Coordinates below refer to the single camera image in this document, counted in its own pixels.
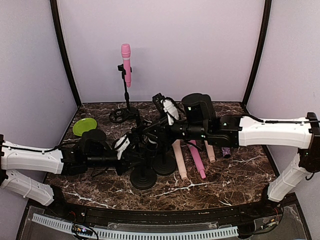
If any white slotted cable duct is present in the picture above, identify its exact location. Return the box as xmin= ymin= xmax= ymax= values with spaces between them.
xmin=31 ymin=213 xmax=239 ymax=240

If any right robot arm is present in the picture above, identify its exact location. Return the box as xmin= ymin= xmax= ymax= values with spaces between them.
xmin=143 ymin=93 xmax=320 ymax=217

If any black stand with textured grip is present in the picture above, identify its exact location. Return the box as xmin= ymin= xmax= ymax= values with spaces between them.
xmin=130 ymin=147 xmax=157 ymax=190

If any pink microphone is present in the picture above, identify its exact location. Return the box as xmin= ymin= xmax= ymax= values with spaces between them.
xmin=187 ymin=140 xmax=206 ymax=179
xmin=121 ymin=43 xmax=132 ymax=88

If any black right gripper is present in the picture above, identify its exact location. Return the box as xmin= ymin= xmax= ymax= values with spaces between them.
xmin=143 ymin=114 xmax=210 ymax=145

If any purple rhinestone microphone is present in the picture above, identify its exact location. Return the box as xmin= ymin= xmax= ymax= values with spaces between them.
xmin=221 ymin=147 xmax=231 ymax=159

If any green round plate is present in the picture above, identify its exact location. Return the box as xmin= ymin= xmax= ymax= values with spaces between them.
xmin=72 ymin=117 xmax=98 ymax=137

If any black tripod mic stand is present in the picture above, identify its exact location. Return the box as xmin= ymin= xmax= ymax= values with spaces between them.
xmin=109 ymin=107 xmax=152 ymax=152

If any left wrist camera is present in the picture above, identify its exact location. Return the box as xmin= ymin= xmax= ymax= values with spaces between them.
xmin=111 ymin=132 xmax=132 ymax=161

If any black clip mic stand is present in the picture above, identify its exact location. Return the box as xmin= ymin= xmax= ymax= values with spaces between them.
xmin=152 ymin=143 xmax=177 ymax=176

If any black toy microphone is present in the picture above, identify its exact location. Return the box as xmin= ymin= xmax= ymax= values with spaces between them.
xmin=146 ymin=138 xmax=158 ymax=160

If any round-base mic stand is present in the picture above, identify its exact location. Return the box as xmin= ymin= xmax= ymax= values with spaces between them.
xmin=117 ymin=64 xmax=137 ymax=120

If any tall beige microphone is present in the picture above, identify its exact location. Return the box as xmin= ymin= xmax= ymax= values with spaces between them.
xmin=172 ymin=139 xmax=188 ymax=180

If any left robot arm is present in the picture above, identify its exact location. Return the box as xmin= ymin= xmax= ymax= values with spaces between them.
xmin=0 ymin=129 xmax=146 ymax=218

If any black front rail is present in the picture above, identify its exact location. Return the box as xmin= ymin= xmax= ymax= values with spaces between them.
xmin=29 ymin=192 xmax=296 ymax=230

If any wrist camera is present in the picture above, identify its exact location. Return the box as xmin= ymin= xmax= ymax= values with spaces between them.
xmin=111 ymin=132 xmax=132 ymax=161
xmin=152 ymin=93 xmax=180 ymax=126

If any beige microphone round head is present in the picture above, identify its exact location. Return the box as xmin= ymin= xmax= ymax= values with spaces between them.
xmin=204 ymin=140 xmax=216 ymax=163

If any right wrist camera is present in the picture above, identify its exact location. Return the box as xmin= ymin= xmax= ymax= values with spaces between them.
xmin=152 ymin=93 xmax=180 ymax=126

